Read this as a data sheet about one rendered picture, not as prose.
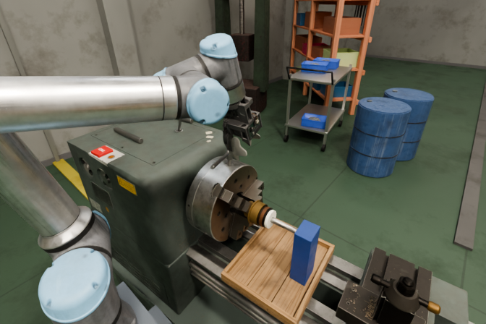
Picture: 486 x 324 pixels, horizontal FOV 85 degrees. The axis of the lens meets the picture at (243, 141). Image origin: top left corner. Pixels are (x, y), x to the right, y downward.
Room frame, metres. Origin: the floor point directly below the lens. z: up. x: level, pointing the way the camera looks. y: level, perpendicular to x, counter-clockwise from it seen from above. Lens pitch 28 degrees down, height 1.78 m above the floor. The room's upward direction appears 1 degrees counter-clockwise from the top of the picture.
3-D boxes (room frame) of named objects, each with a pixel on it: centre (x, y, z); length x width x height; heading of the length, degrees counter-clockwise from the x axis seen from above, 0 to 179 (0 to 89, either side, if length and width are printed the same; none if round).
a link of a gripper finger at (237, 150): (0.66, 0.01, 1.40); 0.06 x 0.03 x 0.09; 54
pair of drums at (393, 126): (2.85, -1.75, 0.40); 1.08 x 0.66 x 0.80; 140
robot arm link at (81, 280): (0.34, 0.33, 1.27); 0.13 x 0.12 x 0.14; 26
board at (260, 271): (0.69, -0.14, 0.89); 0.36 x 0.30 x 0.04; 144
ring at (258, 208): (0.75, -0.05, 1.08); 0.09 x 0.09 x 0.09; 54
